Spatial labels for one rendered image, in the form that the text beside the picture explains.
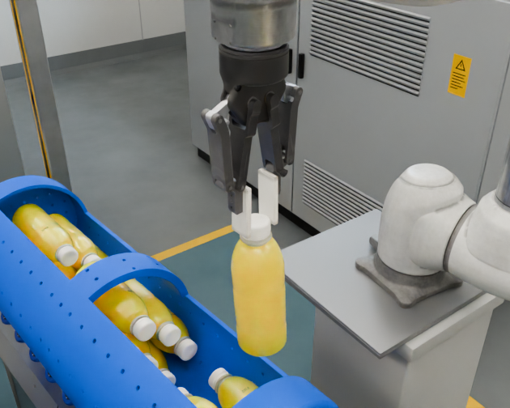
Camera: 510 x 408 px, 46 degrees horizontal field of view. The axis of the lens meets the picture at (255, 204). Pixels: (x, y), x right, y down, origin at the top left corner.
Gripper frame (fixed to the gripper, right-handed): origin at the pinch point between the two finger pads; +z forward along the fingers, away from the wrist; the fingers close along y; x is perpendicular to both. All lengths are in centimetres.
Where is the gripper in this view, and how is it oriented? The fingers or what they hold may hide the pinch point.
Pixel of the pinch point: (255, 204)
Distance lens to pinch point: 73.7
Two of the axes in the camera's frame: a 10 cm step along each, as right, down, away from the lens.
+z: 0.1, 8.5, 5.3
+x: 6.7, 3.9, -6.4
